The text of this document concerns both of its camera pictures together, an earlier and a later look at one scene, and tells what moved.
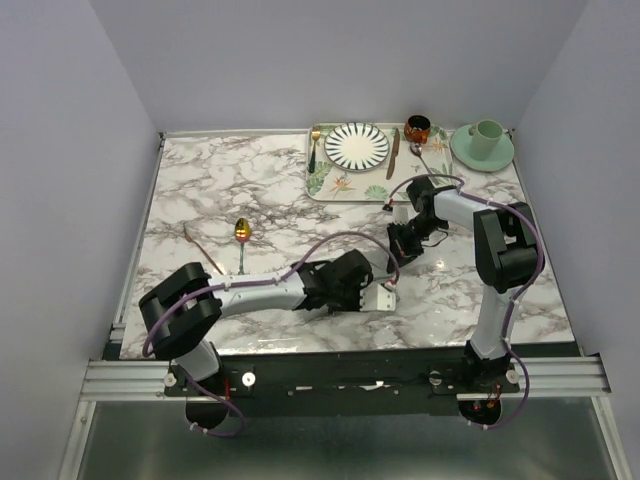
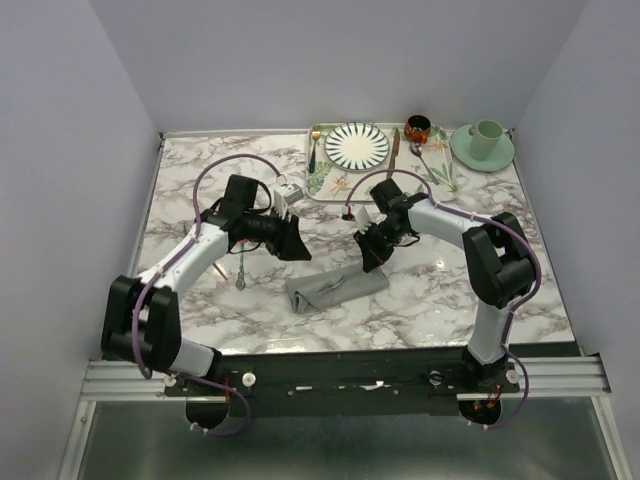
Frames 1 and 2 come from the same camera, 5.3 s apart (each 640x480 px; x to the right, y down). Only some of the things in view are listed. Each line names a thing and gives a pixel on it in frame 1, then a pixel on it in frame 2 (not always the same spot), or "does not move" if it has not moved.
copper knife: [394, 155] does not move
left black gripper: [356, 304] → [288, 243]
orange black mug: [416, 128] does not move
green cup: [486, 135] does not move
